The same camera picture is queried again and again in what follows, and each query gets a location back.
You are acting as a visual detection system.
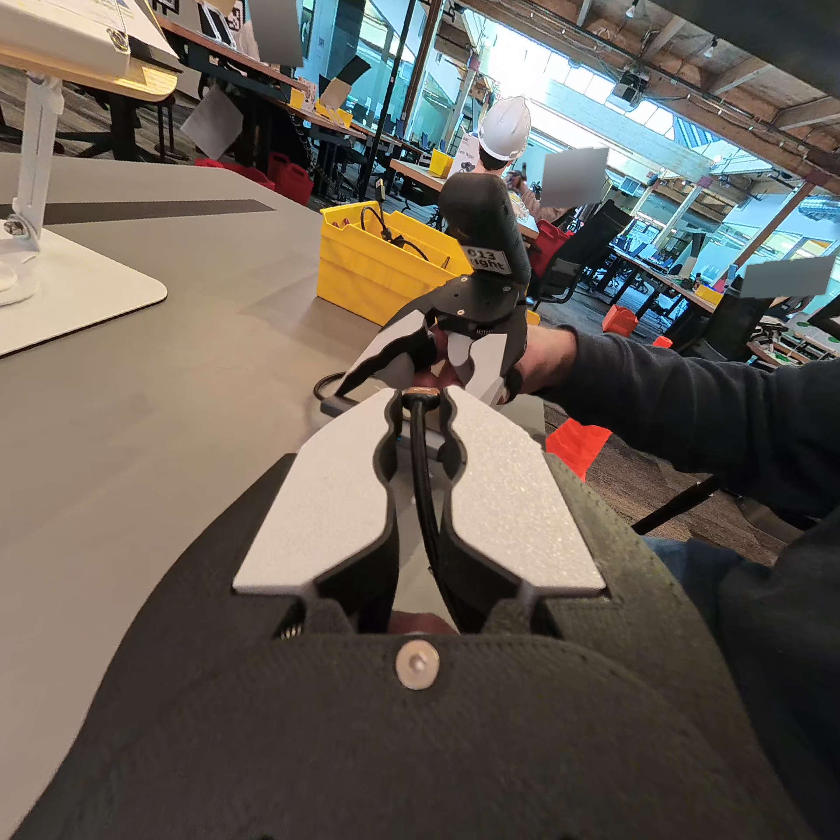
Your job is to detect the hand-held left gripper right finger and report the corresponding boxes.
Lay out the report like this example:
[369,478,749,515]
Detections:
[436,386,607,636]

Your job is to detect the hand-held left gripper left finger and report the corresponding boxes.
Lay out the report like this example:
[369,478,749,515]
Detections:
[231,387,403,636]

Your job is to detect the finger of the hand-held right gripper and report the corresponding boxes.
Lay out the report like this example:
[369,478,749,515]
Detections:
[448,330,519,406]
[333,307,441,399]

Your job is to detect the grey usb hub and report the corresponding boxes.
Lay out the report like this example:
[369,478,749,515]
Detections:
[319,391,454,463]

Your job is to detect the black usb cable orange plug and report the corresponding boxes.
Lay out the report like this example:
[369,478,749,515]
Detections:
[400,386,470,631]

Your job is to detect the person's right forearm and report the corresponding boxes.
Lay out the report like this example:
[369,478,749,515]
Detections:
[543,326,840,521]

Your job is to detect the person's right hand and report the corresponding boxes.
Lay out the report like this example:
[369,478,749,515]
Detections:
[517,325,580,396]

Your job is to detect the yellow plastic bin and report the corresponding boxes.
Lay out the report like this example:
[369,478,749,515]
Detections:
[317,202,542,328]

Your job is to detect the orange traffic cone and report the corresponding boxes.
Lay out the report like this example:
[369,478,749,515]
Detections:
[543,335,676,481]

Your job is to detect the white hard hat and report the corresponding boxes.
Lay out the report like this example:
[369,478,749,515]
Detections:
[477,96,532,161]

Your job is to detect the black office chair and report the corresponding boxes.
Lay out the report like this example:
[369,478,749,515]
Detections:
[528,199,636,315]

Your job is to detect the tall black floor pole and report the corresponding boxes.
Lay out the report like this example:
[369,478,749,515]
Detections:
[358,0,444,203]

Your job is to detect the black slanted bar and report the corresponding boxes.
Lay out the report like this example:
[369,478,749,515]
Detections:
[631,474,724,536]

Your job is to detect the low red fabric bag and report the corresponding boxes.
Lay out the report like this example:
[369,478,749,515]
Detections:
[193,156,277,193]

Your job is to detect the white hanging paper sheet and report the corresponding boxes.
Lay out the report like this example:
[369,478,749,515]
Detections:
[179,84,245,161]

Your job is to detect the long wooden desk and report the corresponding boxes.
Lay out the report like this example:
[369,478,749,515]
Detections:
[156,14,309,168]

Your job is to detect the person's dark jacket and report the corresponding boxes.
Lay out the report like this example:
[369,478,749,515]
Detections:
[679,505,840,840]

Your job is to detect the white document holder stand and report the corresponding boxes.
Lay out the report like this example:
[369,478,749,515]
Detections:
[0,0,183,360]

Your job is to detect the red tote with handle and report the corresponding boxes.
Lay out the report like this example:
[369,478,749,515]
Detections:
[266,151,316,207]
[528,218,573,278]

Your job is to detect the black cable gold plug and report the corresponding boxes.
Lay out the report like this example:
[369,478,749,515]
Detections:
[357,177,454,266]

